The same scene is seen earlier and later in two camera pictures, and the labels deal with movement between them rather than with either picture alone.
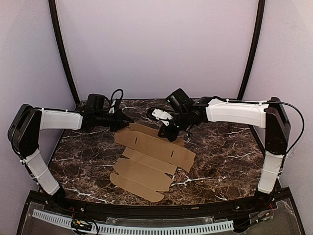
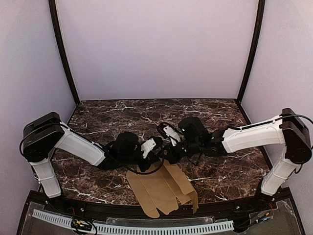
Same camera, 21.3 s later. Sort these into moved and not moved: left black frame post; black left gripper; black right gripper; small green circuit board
Moved: black left gripper; black right gripper
Not moved: small green circuit board; left black frame post
